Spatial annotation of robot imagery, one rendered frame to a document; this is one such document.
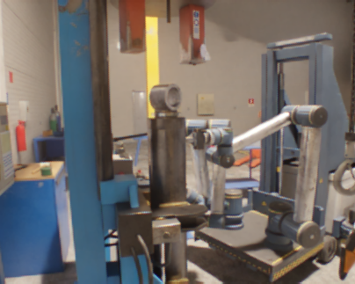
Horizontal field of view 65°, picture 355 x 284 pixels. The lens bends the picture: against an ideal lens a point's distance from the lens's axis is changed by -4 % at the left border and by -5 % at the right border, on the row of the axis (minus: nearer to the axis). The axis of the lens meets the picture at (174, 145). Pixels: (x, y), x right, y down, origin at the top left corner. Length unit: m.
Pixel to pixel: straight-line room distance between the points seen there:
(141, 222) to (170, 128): 0.52
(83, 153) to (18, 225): 1.56
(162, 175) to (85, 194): 0.41
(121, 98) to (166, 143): 10.83
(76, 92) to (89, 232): 0.73
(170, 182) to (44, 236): 1.67
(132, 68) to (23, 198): 10.13
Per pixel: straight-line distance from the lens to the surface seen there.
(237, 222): 2.90
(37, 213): 2.87
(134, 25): 1.52
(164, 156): 1.54
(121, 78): 12.37
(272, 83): 3.22
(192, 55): 1.69
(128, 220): 1.29
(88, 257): 1.71
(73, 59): 1.53
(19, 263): 3.11
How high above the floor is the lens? 1.54
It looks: 8 degrees down
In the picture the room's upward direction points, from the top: 1 degrees counter-clockwise
